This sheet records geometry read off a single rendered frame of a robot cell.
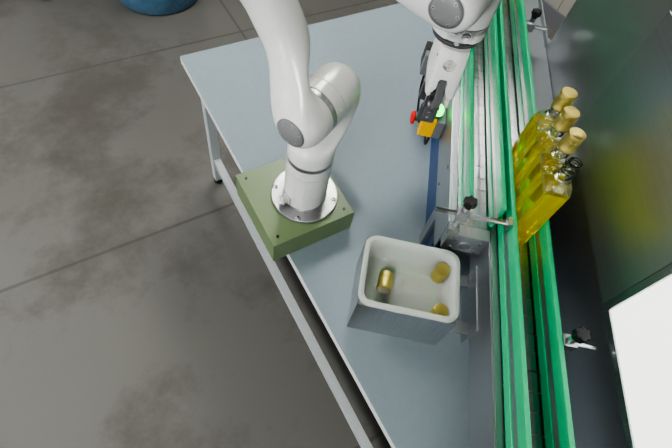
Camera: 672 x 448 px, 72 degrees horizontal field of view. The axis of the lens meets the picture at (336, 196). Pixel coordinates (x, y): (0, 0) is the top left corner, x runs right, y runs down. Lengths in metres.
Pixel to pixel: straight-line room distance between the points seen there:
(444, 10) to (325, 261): 0.86
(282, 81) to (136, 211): 1.52
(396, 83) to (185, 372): 1.39
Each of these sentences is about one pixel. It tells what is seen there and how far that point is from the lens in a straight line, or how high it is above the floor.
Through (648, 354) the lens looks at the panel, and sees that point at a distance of 0.94.
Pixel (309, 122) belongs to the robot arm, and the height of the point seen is 1.25.
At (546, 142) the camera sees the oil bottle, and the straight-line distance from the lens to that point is 1.07.
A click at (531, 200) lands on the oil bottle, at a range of 1.05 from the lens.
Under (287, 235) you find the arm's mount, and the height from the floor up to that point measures 0.84.
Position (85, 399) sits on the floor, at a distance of 2.08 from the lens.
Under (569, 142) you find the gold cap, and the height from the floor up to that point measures 1.32.
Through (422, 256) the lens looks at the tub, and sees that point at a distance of 1.12.
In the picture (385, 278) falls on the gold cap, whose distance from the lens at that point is 1.08.
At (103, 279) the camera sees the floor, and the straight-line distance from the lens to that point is 2.23.
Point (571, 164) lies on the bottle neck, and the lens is 0.97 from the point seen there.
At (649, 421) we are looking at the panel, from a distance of 0.94.
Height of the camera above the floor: 1.94
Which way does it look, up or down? 55 degrees down
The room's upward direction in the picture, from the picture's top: 13 degrees clockwise
